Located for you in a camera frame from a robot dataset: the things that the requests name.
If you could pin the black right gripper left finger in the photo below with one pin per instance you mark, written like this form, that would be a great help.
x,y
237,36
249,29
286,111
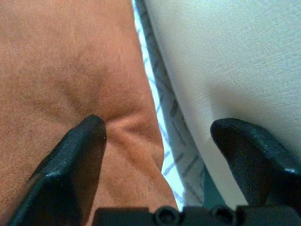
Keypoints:
x,y
70,169

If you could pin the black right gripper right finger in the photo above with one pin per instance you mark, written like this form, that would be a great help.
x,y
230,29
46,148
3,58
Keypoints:
x,y
258,164

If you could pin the orange rectangular pillow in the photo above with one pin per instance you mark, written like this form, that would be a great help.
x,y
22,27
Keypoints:
x,y
58,58

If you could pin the white quilted mattress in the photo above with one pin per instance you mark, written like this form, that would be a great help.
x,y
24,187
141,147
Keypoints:
x,y
171,131

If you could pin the cream padded headboard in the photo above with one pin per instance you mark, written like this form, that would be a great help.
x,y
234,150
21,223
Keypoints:
x,y
235,47

